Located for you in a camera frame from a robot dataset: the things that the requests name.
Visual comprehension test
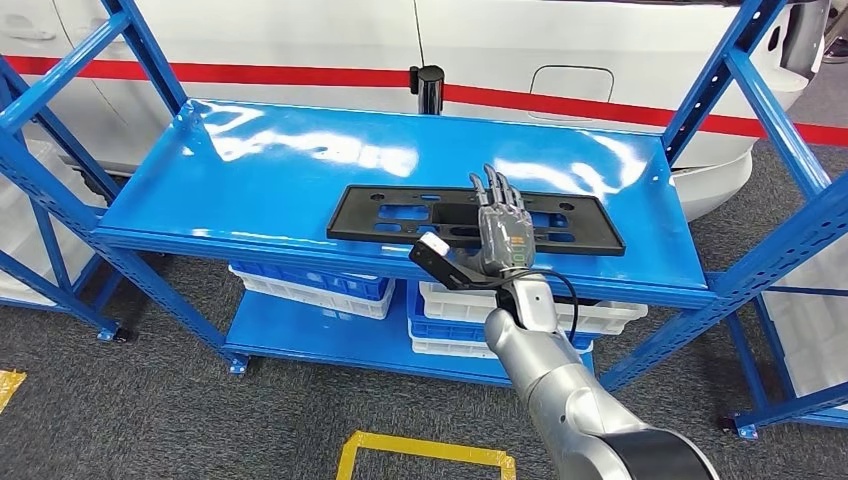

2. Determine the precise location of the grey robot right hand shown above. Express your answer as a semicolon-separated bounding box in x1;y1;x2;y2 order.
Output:
457;163;538;278

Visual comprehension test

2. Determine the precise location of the black plastic plate part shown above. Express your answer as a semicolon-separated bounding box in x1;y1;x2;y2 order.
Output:
326;184;627;258

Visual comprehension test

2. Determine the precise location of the yellow floor tape square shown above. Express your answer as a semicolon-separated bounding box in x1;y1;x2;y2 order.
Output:
334;430;518;480
0;369;28;415

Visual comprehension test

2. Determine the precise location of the white car red stripe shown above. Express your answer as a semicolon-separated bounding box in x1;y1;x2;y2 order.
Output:
0;0;848;223

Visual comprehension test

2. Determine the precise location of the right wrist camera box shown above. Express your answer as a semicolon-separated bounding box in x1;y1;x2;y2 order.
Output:
408;231;492;293

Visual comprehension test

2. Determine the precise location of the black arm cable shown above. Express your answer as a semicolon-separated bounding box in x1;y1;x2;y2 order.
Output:
463;268;581;346

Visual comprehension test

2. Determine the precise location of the black stanchion post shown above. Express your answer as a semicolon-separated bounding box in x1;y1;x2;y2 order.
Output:
408;64;446;116

